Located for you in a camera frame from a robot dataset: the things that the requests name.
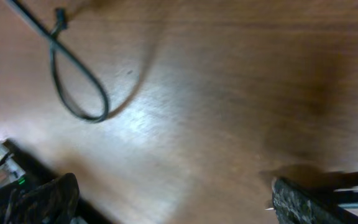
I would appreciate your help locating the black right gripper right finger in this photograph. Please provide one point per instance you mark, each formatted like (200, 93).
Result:
(294, 204)

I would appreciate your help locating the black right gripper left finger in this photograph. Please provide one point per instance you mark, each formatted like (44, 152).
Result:
(53, 202)

